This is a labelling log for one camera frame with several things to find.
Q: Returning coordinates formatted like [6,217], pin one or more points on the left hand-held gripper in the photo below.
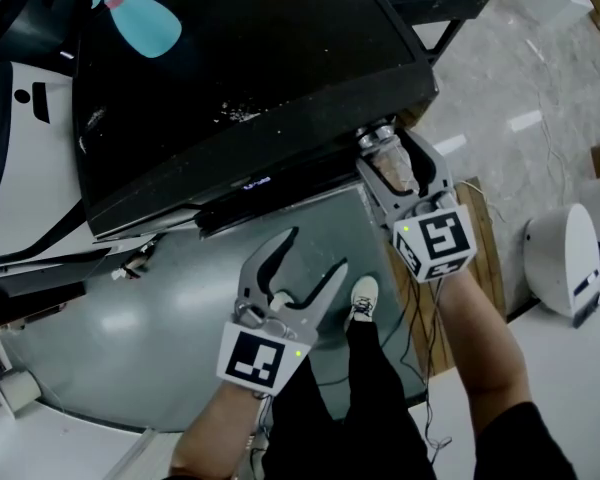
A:
[252,358]

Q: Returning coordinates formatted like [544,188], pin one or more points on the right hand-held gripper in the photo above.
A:
[440,238]

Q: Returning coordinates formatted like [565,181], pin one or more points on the black cabinet appliance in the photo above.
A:
[230,93]

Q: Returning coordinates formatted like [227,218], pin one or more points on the person's left forearm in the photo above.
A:
[215,433]

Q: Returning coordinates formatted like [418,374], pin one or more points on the person's right forearm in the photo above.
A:
[485,338]

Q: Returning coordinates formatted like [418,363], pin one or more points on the white and black robot machine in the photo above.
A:
[25,168]

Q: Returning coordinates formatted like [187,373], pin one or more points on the person's left shoe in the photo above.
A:
[281,302]

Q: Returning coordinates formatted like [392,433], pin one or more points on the person's shoe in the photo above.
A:
[364,295]
[281,302]

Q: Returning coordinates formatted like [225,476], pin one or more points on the person's right shoe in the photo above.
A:
[364,295]

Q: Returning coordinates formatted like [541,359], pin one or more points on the wooden pallet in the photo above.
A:
[485,278]

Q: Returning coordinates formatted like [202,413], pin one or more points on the person's black trousers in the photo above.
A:
[370,398]

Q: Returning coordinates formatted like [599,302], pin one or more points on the white round robot appliance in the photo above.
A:
[560,263]

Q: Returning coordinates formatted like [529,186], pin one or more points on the person's black shirt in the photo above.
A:
[525,443]

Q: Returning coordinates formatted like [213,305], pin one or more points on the blue spray bottle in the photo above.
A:
[145,23]

